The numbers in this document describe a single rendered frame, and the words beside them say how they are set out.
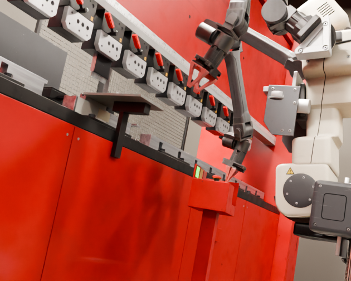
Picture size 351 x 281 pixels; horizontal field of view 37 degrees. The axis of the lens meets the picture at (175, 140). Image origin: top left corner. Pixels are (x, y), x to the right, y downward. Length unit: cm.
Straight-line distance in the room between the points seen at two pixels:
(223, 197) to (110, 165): 49
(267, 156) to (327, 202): 257
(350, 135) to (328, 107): 409
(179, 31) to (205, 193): 87
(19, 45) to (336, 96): 147
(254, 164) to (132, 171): 206
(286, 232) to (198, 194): 181
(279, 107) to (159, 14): 99
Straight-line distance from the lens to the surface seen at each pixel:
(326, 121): 172
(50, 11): 191
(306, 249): 568
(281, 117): 168
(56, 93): 226
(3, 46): 250
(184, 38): 271
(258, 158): 409
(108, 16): 211
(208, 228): 226
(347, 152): 577
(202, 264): 226
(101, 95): 203
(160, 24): 250
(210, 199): 219
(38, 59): 265
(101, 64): 218
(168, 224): 245
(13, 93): 163
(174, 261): 256
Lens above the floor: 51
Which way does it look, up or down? 10 degrees up
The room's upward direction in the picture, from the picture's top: 11 degrees clockwise
